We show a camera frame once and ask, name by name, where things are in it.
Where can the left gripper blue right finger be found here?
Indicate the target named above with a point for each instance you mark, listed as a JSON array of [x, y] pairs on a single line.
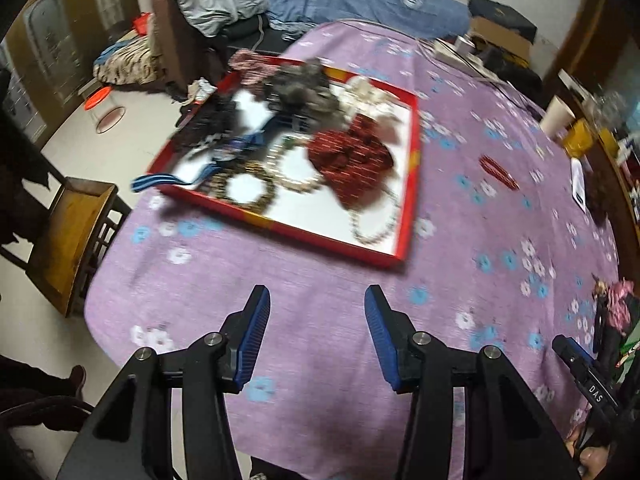
[[391, 332]]

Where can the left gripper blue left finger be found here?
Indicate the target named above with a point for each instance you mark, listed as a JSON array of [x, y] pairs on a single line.
[[243, 332]]

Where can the dark red dotted scrunchie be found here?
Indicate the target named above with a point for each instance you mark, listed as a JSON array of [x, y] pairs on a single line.
[[351, 161]]

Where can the blue strap cartoon watch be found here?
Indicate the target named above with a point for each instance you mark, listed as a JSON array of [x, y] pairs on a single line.
[[221, 157]]

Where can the red tray white inside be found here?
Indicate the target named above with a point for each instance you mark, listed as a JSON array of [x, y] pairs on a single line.
[[378, 232]]

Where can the black hair claw clip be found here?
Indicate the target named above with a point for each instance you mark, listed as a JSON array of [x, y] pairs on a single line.
[[205, 125]]

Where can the white cherry print scrunchie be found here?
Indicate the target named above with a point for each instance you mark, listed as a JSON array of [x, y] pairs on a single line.
[[360, 97]]

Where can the grey patterned scrunchie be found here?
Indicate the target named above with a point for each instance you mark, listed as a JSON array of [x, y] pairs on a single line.
[[303, 90]]

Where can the pink checked scrunchie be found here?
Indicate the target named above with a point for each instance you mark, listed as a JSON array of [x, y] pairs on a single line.
[[253, 68]]

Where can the operator right hand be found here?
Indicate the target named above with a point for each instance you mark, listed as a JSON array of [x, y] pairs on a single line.
[[596, 461]]

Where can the pink and black jacket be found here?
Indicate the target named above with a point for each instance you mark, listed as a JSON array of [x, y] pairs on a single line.
[[612, 326]]

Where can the purple floral bed sheet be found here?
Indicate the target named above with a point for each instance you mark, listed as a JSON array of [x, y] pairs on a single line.
[[437, 187]]

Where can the brown hair wig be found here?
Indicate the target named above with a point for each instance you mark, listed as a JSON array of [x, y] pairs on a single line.
[[597, 203]]

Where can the wooden chair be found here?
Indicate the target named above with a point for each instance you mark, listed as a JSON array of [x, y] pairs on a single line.
[[82, 220]]

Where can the yellow jar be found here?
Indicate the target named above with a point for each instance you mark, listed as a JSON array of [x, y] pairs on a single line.
[[579, 139]]

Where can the beige plastic cup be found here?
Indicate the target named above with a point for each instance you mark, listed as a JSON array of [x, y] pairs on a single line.
[[557, 117]]

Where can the red plastic stool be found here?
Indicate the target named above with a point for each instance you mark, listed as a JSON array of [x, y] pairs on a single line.
[[104, 110]]

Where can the white power strip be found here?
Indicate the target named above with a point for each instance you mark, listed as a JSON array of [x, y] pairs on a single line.
[[445, 53]]

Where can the striped blanket on floor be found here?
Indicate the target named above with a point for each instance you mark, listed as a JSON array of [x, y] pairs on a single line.
[[128, 62]]

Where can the white phone charger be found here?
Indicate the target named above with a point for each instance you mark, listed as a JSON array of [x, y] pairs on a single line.
[[464, 46]]

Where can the cardboard box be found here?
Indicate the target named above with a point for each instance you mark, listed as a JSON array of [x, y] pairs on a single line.
[[485, 33]]

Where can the brown armchair with clothes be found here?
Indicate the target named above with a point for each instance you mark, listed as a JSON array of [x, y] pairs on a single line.
[[193, 35]]

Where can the dark gift box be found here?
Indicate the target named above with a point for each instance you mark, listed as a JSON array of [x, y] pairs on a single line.
[[505, 16]]

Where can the blue plaid quilt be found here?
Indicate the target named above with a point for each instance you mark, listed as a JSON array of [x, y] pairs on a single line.
[[427, 19]]

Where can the wooden wardrobe glass doors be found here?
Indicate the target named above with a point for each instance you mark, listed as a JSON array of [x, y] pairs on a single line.
[[50, 49]]

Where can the gold keychain with keys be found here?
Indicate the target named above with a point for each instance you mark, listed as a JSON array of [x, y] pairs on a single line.
[[599, 291]]

